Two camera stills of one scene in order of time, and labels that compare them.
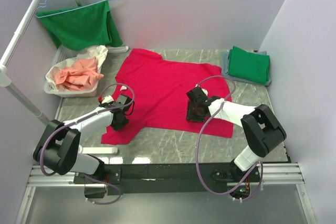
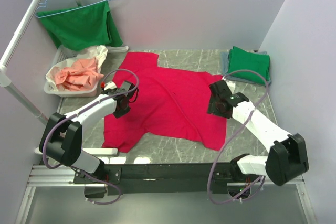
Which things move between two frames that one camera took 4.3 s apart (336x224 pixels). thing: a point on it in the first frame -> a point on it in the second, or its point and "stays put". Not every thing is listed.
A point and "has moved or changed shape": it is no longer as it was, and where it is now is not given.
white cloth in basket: [98, 52] stays put
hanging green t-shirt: [82, 27] stays put
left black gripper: [119, 126] -> [119, 114]
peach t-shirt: [82, 75] stays put
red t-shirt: [158, 87] has moved or changed shape
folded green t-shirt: [248, 66] stays put
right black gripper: [189, 116] -> [211, 109]
